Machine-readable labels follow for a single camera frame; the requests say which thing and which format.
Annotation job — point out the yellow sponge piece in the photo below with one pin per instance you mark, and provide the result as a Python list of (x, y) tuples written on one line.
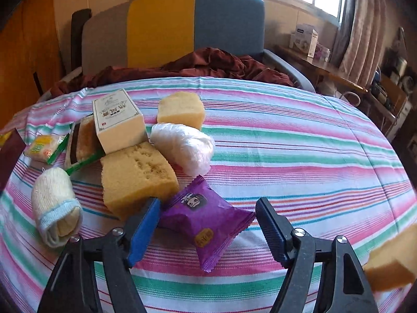
[(393, 265)]

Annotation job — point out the white appliance box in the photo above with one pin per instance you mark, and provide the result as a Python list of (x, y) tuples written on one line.
[(304, 39)]

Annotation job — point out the black rolled mat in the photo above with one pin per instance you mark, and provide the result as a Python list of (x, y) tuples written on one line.
[(78, 20)]

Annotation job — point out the brown cake packet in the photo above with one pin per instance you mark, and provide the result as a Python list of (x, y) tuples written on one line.
[(83, 146)]

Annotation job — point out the purple snack packet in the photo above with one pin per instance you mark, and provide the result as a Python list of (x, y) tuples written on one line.
[(205, 220)]

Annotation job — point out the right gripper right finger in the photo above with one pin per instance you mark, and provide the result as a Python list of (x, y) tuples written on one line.
[(277, 231)]

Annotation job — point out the gold tray box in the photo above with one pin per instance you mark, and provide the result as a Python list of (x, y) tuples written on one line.
[(10, 153)]

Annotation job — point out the cream rolled sock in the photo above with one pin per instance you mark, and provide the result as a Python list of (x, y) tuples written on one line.
[(58, 213)]

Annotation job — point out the cream printed tea box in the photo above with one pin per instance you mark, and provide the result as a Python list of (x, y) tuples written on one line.
[(119, 124)]

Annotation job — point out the small yellow sponge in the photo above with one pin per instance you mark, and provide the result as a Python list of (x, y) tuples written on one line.
[(182, 108)]

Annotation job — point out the orange wooden wardrobe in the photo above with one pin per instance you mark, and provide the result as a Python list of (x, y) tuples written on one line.
[(31, 62)]

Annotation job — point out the grey yellow blue headboard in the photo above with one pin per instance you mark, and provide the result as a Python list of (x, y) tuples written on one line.
[(151, 33)]

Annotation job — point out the white plastic bag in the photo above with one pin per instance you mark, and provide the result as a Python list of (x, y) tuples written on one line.
[(185, 146)]

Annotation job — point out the striped pink green bedsheet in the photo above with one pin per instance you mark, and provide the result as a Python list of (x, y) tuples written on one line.
[(319, 161)]

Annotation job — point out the pink patterned curtain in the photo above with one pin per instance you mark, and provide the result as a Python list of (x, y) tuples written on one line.
[(365, 42)]

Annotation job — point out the wooden side desk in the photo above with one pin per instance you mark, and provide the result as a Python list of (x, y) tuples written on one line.
[(319, 68)]

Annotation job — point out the yellow green snack packet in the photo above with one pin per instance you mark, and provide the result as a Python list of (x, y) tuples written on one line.
[(46, 148)]

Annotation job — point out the dark red blanket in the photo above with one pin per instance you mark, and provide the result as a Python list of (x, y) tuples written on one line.
[(206, 62)]

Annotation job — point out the large yellow sponge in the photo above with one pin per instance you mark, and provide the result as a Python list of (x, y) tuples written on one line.
[(132, 175)]

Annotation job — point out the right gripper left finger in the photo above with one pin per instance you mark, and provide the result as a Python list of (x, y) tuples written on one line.
[(139, 230)]

